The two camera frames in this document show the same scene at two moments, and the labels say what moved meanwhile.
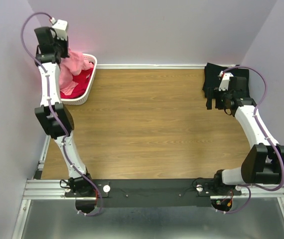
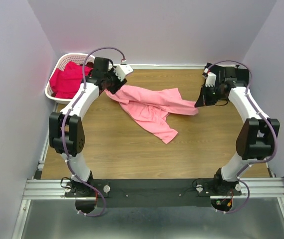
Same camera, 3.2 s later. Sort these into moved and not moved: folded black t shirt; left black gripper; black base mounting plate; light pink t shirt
Moved: left black gripper; light pink t shirt
Not moved: folded black t shirt; black base mounting plate
